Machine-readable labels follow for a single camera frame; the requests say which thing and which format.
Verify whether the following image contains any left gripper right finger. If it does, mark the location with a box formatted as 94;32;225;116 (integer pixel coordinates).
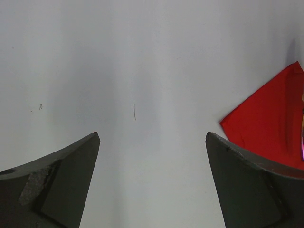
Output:
206;132;304;228

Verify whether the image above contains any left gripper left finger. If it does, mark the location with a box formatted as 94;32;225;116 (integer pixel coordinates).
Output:
0;132;100;228

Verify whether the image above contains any red paper napkin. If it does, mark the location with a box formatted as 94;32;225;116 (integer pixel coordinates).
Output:
220;62;304;170

